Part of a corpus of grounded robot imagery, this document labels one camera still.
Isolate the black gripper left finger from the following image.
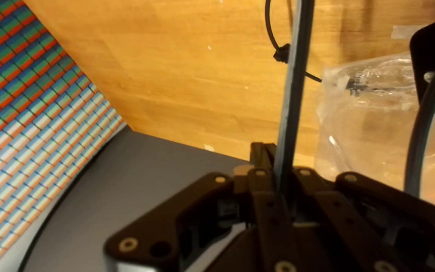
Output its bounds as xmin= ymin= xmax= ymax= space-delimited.
xmin=104 ymin=144 xmax=299 ymax=272

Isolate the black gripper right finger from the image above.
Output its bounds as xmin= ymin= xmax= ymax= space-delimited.
xmin=293 ymin=168 xmax=435 ymax=272

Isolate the clear plastic bag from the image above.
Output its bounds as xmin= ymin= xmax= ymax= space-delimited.
xmin=314 ymin=53 xmax=435 ymax=204

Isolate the colourful patterned backdrop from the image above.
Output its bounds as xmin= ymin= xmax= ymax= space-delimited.
xmin=0 ymin=0 xmax=123 ymax=265

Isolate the thin black cable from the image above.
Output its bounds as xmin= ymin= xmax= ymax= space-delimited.
xmin=262 ymin=0 xmax=323 ymax=85

